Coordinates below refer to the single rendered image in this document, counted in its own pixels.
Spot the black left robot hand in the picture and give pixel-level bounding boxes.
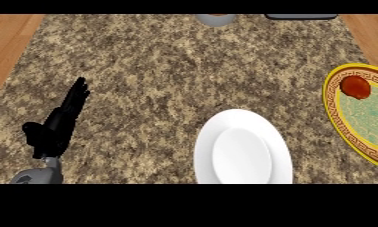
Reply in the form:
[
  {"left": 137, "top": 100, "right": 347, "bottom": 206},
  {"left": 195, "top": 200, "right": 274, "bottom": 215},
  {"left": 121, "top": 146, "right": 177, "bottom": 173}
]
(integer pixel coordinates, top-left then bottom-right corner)
[{"left": 20, "top": 76, "right": 91, "bottom": 160}]

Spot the white plate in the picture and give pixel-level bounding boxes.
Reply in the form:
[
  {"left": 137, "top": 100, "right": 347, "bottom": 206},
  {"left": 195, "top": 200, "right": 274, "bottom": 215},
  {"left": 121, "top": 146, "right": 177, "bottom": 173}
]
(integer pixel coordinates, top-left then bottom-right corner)
[{"left": 192, "top": 108, "right": 293, "bottom": 185}]

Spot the yellow patterned plate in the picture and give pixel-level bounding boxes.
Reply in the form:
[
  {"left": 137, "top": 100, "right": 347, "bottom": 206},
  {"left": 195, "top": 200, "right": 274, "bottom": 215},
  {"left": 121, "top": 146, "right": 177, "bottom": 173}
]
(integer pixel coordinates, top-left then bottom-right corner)
[{"left": 321, "top": 62, "right": 378, "bottom": 166}]

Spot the grey cup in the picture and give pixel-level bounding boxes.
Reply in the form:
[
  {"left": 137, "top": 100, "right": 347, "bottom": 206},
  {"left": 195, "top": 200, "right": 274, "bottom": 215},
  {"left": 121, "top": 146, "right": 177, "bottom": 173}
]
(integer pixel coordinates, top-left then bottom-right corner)
[{"left": 195, "top": 13, "right": 234, "bottom": 27}]

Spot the dark grey flat appliance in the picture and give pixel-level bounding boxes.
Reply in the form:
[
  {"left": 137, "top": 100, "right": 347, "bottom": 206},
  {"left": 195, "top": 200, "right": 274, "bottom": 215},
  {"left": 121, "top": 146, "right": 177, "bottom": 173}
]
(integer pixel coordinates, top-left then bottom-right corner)
[{"left": 262, "top": 13, "right": 339, "bottom": 21}]

